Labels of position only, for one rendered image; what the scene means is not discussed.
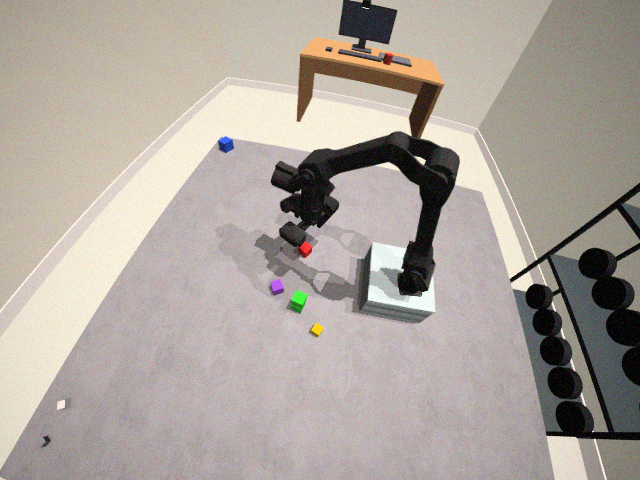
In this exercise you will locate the red block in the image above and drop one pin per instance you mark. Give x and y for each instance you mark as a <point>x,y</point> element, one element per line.
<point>305,249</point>

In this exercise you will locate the small blue block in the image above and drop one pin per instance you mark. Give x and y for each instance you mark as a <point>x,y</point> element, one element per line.
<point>225,144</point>

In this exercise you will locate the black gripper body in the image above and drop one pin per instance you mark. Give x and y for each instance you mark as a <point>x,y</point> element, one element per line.
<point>294,234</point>

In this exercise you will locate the purple cube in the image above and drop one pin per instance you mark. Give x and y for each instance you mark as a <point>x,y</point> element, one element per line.
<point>277,287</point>

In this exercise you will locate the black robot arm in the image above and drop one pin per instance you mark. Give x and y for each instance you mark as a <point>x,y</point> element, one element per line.
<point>436,180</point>

